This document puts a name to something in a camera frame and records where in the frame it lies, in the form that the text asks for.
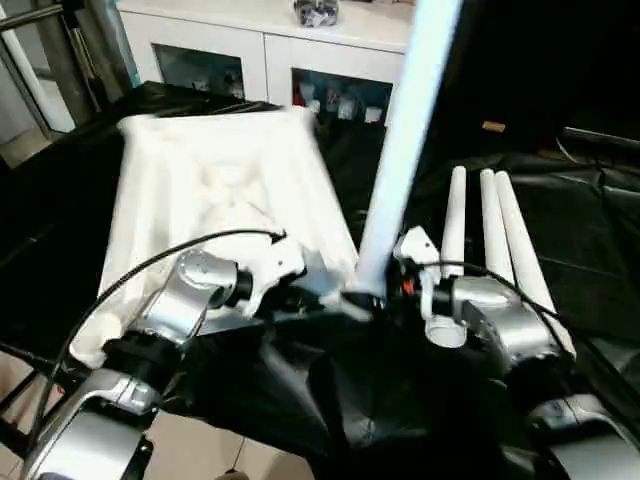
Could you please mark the white plastic table leg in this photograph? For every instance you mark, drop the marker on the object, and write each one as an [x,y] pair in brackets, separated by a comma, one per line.
[520,240]
[492,220]
[455,215]
[410,125]

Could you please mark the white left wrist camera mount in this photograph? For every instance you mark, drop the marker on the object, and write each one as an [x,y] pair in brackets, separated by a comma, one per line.
[270,260]

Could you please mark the white cabinet with glass doors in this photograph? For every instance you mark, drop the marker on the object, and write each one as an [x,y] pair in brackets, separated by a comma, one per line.
[225,25]

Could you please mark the white plastic table top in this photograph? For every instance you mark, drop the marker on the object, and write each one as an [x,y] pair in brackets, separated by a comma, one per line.
[225,150]

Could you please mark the shiny object on cabinet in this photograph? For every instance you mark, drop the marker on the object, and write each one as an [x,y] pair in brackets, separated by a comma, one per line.
[316,12]

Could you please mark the small white jar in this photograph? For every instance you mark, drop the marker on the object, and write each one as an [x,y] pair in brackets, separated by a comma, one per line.
[314,105]
[371,114]
[345,107]

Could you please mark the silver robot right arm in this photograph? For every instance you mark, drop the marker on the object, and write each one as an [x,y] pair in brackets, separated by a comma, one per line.
[510,320]

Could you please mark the black mat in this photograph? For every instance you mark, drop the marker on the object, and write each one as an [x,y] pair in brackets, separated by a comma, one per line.
[300,400]

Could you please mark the beige curtain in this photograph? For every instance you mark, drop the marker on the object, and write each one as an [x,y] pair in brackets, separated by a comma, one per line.
[100,50]

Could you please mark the black backdrop cloth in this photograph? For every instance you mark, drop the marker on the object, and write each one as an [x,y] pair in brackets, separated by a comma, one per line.
[540,60]

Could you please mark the small tan block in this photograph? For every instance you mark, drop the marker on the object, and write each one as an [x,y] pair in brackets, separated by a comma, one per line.
[492,126]

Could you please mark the black metal frame bars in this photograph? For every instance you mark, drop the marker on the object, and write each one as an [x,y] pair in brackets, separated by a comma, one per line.
[25,400]

